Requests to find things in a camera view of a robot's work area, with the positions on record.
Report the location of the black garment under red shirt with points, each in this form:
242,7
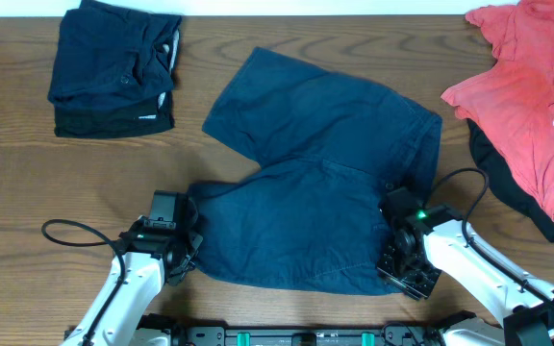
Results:
502,184

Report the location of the blue denim shorts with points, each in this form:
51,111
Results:
329,148

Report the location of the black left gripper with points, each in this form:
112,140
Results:
188,247

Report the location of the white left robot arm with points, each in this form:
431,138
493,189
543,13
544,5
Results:
146,258

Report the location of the folded black garment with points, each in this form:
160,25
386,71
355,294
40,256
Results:
148,117

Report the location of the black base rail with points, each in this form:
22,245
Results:
306,336

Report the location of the red t-shirt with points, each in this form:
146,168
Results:
513,103

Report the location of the folded navy shorts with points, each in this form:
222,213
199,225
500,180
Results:
110,57

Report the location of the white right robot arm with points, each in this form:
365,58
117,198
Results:
428,243

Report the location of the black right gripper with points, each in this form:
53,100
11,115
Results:
407,271

